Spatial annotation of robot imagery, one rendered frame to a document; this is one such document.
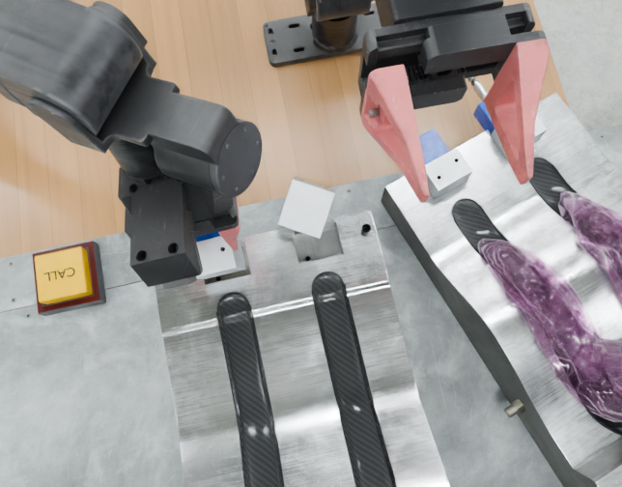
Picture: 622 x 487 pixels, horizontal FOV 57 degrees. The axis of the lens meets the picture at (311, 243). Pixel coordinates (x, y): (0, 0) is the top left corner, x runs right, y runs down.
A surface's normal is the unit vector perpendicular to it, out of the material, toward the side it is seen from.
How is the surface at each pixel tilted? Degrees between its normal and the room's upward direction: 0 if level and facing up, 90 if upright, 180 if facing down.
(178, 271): 70
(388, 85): 23
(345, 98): 0
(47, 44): 2
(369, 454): 28
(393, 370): 1
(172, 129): 16
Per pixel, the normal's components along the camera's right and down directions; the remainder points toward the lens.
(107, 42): 0.63, 0.09
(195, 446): -0.07, -0.51
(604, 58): -0.02, -0.25
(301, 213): -0.04, 0.18
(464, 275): -0.24, -0.62
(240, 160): 0.87, 0.30
